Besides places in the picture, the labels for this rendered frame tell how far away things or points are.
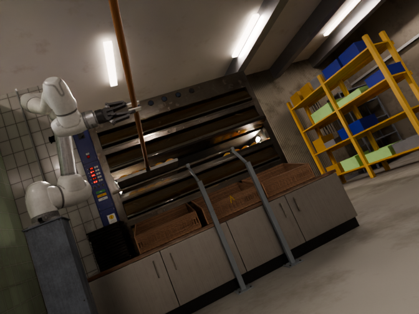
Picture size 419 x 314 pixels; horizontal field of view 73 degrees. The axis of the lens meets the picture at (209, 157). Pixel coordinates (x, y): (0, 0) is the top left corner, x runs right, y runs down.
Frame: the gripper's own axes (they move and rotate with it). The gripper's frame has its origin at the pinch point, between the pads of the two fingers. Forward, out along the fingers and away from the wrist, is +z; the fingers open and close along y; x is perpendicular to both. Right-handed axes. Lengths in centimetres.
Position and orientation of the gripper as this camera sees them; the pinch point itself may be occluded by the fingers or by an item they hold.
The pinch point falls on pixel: (134, 106)
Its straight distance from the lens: 159.4
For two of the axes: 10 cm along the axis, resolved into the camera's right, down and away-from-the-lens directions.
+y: 4.0, 8.7, -3.0
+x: 1.3, -3.8, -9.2
